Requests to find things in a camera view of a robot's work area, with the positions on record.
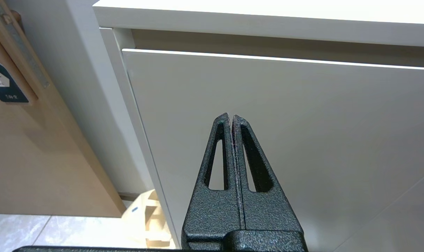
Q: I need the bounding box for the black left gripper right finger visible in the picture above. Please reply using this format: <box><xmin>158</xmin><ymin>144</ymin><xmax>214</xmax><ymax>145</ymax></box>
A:
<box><xmin>232</xmin><ymin>115</ymin><xmax>303</xmax><ymax>231</ymax></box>

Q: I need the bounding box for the white cabinet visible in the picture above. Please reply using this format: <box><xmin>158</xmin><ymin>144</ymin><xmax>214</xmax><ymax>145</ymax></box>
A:
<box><xmin>92</xmin><ymin>0</ymin><xmax>424</xmax><ymax>252</ymax></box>

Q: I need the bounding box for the metal door lock plate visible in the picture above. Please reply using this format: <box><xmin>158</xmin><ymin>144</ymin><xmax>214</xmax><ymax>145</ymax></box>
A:
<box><xmin>0</xmin><ymin>0</ymin><xmax>51</xmax><ymax>90</ymax></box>

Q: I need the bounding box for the dark blue door sign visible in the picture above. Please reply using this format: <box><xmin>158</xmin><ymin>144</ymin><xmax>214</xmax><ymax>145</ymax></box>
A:
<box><xmin>0</xmin><ymin>58</ymin><xmax>30</xmax><ymax>104</ymax></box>

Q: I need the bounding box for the light wooden stand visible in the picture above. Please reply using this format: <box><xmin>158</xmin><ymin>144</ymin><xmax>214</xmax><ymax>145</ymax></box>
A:
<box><xmin>121</xmin><ymin>189</ymin><xmax>175</xmax><ymax>249</ymax></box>

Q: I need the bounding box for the brown door knob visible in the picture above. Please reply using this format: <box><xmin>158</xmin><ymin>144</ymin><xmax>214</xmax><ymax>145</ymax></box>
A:
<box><xmin>10</xmin><ymin>10</ymin><xmax>24</xmax><ymax>33</ymax></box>

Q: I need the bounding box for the white cabinet door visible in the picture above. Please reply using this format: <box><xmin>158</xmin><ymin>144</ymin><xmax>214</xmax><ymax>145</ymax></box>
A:
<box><xmin>122</xmin><ymin>49</ymin><xmax>424</xmax><ymax>252</ymax></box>

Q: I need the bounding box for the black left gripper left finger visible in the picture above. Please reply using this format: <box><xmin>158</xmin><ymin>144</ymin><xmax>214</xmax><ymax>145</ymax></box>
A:
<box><xmin>182</xmin><ymin>113</ymin><xmax>241</xmax><ymax>250</ymax></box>

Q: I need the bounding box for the brown wooden door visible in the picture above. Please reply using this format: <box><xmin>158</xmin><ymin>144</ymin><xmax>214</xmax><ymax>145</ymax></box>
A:
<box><xmin>0</xmin><ymin>0</ymin><xmax>127</xmax><ymax>218</ymax></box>

